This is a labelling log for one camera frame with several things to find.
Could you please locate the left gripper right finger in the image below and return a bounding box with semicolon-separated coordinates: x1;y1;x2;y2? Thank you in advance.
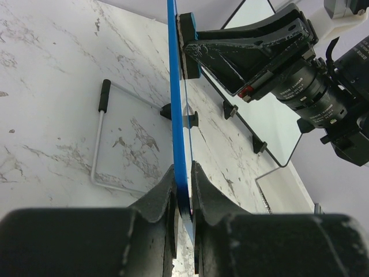
191;162;250;274

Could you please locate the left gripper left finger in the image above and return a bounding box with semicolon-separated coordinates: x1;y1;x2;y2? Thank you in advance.
129;165;178;259

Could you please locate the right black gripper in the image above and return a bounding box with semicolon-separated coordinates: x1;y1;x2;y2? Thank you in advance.
190;8;346;121

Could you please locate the blue framed small whiteboard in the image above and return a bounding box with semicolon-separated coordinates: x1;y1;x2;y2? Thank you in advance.
167;1;194;243

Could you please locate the blue whiteboard eraser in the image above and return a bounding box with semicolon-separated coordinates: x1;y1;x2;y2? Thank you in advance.
175;12;201;80

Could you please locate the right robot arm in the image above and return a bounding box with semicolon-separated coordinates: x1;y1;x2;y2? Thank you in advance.
179;4;368;166

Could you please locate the black framed large whiteboard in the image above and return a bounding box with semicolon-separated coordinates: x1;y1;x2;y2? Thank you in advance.
203;0;302;167

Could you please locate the grey flat tablet board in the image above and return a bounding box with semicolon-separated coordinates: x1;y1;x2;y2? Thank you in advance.
256;162;315;214

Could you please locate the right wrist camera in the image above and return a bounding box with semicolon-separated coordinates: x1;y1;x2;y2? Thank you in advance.
322;0;368;39

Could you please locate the wire whiteboard stand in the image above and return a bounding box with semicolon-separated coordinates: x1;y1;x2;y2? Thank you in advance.
89;79;199;193

